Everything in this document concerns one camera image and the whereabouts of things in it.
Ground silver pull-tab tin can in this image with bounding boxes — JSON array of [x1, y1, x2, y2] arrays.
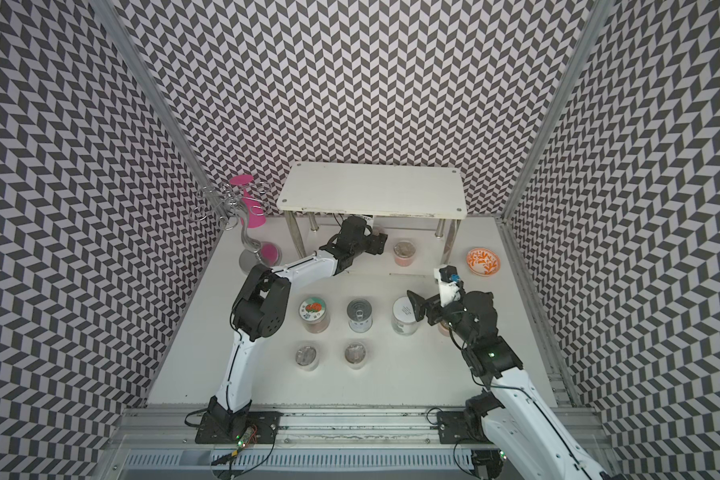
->
[[347, 298, 373, 333]]

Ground tomato-lid seed jar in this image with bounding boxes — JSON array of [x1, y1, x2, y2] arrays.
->
[[298, 297, 330, 334]]

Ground small black-red seed cup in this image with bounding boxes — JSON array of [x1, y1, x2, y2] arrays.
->
[[344, 341, 369, 370]]

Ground clear wine glass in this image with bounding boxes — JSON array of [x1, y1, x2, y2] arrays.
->
[[222, 195, 248, 231]]

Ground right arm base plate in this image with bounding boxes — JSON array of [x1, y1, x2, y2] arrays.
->
[[436, 410, 489, 445]]

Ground white two-tier shelf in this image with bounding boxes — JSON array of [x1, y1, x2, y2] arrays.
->
[[276, 162, 467, 283]]

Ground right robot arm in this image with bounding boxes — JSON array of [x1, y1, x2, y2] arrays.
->
[[407, 291, 624, 479]]

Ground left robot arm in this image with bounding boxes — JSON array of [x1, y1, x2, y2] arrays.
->
[[202, 215, 388, 440]]

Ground aluminium front rail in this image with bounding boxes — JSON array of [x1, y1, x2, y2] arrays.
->
[[102, 405, 491, 477]]

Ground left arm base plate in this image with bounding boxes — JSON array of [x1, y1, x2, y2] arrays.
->
[[194, 411, 282, 445]]

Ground small yellow-label seed cup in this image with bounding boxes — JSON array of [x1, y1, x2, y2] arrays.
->
[[294, 345, 320, 372]]

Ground corner aluminium post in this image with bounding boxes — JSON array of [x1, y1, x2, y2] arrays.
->
[[89, 0, 227, 220], [500, 0, 615, 222]]

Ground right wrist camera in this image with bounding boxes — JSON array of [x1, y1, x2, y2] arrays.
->
[[434, 265, 463, 307]]

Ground pink plastic wine glass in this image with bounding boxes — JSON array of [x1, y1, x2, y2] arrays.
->
[[229, 174, 266, 229]]

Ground large orange seed tub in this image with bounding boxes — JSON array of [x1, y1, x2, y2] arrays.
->
[[438, 321, 451, 337]]

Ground right corner aluminium post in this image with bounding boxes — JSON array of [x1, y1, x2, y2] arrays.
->
[[500, 0, 615, 222]]

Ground left corner aluminium post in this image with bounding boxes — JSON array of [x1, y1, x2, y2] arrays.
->
[[89, 0, 227, 220]]

